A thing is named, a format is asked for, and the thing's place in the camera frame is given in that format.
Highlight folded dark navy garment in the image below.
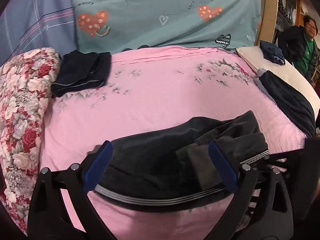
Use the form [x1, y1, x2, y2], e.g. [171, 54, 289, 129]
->
[51, 50, 111, 98]

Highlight red floral rolled quilt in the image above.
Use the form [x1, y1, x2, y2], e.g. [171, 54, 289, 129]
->
[1, 48, 60, 233]

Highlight person in green shirt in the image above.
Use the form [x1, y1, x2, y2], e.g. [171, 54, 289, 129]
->
[278, 15, 319, 82]

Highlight teal heart-print quilt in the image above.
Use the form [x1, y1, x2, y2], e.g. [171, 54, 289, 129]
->
[72, 0, 261, 54]

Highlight blue plaid pillow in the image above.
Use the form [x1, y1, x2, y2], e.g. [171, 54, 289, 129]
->
[1, 0, 76, 63]

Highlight dark navy flat garment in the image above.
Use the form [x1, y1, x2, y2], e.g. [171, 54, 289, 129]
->
[253, 68, 316, 138]

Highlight black track pants white stripes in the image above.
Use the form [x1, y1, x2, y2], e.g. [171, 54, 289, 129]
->
[95, 111, 268, 212]

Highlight white quilted pillow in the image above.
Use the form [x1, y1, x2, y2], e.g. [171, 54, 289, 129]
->
[236, 46, 320, 118]

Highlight small navy folded cloth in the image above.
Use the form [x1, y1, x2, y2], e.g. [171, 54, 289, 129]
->
[260, 40, 285, 66]

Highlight pink floral bed sheet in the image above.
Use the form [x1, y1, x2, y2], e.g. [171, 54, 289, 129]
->
[39, 45, 307, 240]

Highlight wooden headboard board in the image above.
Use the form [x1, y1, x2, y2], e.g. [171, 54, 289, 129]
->
[255, 0, 278, 46]

